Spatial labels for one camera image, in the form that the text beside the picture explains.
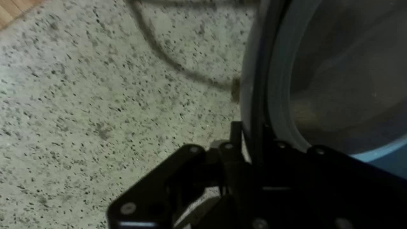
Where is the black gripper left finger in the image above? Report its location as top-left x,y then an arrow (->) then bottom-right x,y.
228,121 -> 253,171

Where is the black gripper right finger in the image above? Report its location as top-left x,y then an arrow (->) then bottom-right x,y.
263,126 -> 305,171

